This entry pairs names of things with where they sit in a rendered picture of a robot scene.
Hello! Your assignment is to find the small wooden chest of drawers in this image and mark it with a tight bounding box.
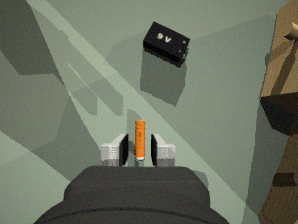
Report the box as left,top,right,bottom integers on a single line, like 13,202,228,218
258,114,298,224

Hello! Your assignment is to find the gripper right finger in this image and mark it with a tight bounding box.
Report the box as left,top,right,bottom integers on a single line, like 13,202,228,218
151,134,175,167

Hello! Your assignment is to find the black 9v battery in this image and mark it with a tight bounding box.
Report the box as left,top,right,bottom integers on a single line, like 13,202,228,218
143,21,190,63

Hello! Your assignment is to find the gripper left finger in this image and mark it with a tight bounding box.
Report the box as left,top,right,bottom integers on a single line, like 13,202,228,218
101,134,129,166

